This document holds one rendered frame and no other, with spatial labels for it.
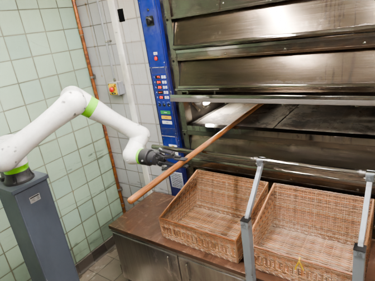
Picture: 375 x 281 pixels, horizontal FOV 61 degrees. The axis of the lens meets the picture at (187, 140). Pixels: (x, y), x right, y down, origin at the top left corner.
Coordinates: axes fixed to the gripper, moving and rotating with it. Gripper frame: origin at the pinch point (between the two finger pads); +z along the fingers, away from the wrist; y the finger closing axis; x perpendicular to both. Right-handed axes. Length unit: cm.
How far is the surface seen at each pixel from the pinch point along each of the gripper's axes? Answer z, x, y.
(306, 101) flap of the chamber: 52, -41, -22
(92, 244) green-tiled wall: -125, -16, 104
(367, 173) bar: 82, -17, 2
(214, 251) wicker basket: 7, -8, 60
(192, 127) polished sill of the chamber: -30, -57, 3
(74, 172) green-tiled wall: -125, -19, 34
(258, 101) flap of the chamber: 27, -41, -21
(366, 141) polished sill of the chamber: 78, -55, 3
